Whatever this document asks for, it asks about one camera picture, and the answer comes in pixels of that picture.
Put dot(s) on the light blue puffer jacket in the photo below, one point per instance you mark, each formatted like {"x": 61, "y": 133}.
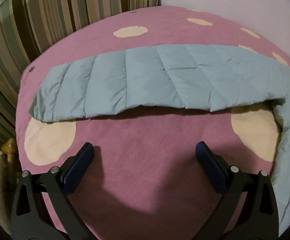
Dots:
{"x": 191, "y": 76}

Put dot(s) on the pink polka dot bedsheet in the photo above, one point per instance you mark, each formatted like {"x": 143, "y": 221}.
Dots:
{"x": 145, "y": 182}

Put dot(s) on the striped fabric headboard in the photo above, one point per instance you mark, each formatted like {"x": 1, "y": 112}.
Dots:
{"x": 30, "y": 27}

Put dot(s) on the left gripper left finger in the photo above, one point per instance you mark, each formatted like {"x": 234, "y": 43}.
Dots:
{"x": 30, "y": 218}

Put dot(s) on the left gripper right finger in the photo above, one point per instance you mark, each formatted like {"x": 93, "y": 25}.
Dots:
{"x": 247, "y": 208}

